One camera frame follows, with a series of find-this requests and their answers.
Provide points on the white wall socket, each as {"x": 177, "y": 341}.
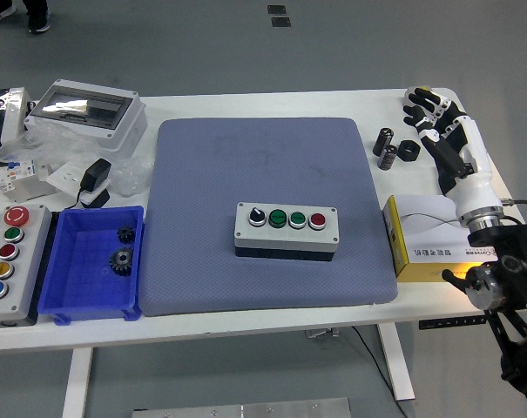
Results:
{"x": 65, "y": 176}

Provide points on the small black bevel gear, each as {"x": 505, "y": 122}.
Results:
{"x": 126, "y": 234}

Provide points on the clear plastic bag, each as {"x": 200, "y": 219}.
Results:
{"x": 67, "y": 146}

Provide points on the white box in shiny wrap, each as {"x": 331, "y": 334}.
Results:
{"x": 10, "y": 113}

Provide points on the dark floor outlet cover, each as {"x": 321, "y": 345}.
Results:
{"x": 276, "y": 9}
{"x": 281, "y": 22}

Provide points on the yellow white cardboard box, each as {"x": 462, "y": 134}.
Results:
{"x": 424, "y": 235}

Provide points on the blue plastic bin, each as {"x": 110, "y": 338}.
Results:
{"x": 84, "y": 283}

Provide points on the metal bracket under table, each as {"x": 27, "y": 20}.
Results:
{"x": 322, "y": 334}

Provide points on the large black bevel gear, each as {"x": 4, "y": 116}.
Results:
{"x": 122, "y": 260}

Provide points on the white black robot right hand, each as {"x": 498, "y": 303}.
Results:
{"x": 474, "y": 187}

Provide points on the black table control panel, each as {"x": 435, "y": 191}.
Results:
{"x": 450, "y": 322}

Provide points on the white table leg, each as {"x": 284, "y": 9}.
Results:
{"x": 76, "y": 383}
{"x": 396, "y": 366}

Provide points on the blue-grey mat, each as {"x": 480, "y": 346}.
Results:
{"x": 211, "y": 174}

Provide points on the black power adapter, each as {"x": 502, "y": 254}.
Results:
{"x": 95, "y": 173}

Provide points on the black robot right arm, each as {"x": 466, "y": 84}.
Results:
{"x": 507, "y": 270}

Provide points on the grey metal floor plate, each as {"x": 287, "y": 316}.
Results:
{"x": 245, "y": 410}

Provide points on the grey distribution box clear lid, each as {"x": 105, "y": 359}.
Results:
{"x": 115, "y": 126}

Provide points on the black hex nut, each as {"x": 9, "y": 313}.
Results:
{"x": 409, "y": 151}

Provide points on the grey four-button control box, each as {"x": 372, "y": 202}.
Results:
{"x": 285, "y": 241}

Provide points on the white circuit breaker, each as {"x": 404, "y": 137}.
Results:
{"x": 21, "y": 178}

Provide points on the grey five-button control station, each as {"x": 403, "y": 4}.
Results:
{"x": 23, "y": 261}

